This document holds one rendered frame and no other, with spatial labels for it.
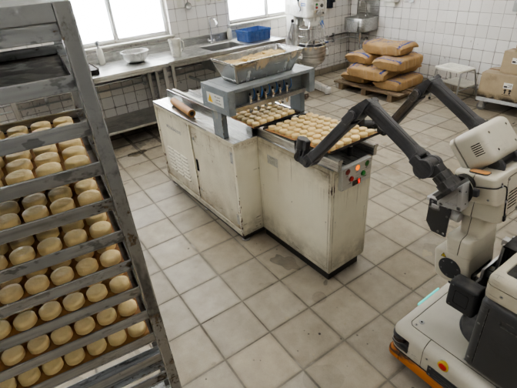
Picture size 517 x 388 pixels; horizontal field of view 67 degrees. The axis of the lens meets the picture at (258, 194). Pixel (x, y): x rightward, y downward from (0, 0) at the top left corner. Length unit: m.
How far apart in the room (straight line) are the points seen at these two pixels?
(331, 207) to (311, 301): 0.63
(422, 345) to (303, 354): 0.62
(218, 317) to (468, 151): 1.65
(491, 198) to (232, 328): 1.54
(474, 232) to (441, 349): 0.57
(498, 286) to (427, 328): 0.56
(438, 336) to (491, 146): 0.93
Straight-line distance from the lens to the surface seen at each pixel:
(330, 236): 2.40
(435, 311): 2.23
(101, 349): 1.23
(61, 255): 0.98
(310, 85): 2.84
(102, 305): 1.08
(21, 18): 0.78
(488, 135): 1.69
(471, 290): 1.87
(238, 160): 2.60
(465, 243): 1.88
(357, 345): 2.36
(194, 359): 2.34
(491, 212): 1.79
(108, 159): 0.85
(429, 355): 2.09
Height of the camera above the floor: 1.86
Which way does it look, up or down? 31 degrees down
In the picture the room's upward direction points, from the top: 5 degrees counter-clockwise
